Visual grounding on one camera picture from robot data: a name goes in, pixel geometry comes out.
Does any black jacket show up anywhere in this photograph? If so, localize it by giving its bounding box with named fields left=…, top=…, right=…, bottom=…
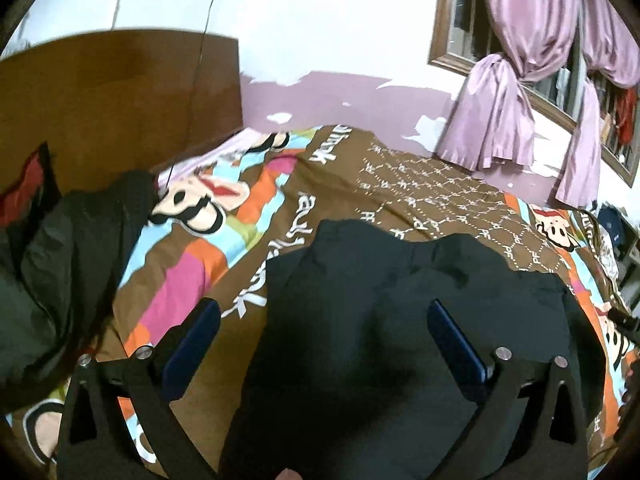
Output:
left=218, top=220, right=605, bottom=479

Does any dark clothes pile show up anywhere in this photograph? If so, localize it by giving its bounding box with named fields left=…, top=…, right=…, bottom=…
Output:
left=1, top=144, right=157, bottom=413

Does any colourful cartoon bedspread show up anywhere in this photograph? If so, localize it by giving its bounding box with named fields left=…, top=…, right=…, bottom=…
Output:
left=4, top=123, right=637, bottom=476

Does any dark blue cap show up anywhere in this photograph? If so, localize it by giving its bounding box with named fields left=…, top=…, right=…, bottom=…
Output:
left=598, top=205, right=625, bottom=247

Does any wooden headboard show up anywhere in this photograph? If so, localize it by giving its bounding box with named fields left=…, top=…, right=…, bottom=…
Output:
left=1, top=29, right=243, bottom=193

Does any red hanging tassel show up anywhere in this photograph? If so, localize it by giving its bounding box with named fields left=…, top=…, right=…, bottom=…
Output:
left=615, top=87, right=638, bottom=145

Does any right pink curtain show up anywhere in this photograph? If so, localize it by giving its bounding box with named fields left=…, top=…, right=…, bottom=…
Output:
left=555, top=0, right=639, bottom=209

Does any pink curtain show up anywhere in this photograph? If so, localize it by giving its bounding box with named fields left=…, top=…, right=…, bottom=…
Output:
left=436, top=0, right=578, bottom=171
left=555, top=0, right=639, bottom=209

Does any left pink curtain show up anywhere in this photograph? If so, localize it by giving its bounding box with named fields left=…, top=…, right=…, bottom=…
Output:
left=436, top=0, right=578, bottom=171

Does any white wall cable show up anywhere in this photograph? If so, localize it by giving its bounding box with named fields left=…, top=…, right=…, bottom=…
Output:
left=164, top=0, right=229, bottom=191

